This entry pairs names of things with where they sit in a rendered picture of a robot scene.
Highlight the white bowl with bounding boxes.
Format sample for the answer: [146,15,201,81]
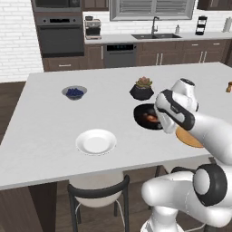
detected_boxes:
[75,129,118,157]

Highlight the brown lower cupboards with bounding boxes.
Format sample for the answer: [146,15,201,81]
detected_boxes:
[42,38,232,73]

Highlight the grey dishwasher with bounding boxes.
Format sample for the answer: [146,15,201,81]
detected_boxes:
[103,43,138,69]

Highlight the black built-in oven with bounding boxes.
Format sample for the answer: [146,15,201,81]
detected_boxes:
[34,12,86,59]

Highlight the dark sink basin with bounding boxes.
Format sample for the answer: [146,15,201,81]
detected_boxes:
[130,33,183,41]

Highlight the grey sink tap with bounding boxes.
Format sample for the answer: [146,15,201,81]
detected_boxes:
[150,15,160,35]

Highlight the succulent in black pot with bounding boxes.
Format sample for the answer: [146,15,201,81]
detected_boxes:
[129,76,155,102]

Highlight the window with grey blinds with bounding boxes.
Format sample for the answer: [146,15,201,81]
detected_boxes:
[109,0,197,22]

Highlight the brown upper cupboard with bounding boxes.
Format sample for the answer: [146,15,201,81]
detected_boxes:
[197,0,232,12]
[82,0,110,12]

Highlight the silver coffee machine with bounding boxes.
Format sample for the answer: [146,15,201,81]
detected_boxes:
[83,15,102,41]

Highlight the grey bowl of blueberries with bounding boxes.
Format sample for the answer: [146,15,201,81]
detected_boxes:
[61,85,88,102]

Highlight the brown chicken drumstick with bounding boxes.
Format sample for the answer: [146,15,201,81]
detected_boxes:
[141,111,160,124]

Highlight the round wooden plate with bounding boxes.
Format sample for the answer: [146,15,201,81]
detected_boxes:
[175,126,205,150]

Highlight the black tiered stand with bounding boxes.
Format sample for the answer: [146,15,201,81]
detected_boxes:
[195,14,208,36]

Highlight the black microwave oven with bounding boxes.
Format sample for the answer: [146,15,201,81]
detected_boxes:
[30,0,83,13]

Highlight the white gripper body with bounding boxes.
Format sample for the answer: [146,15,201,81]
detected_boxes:
[157,111,179,135]

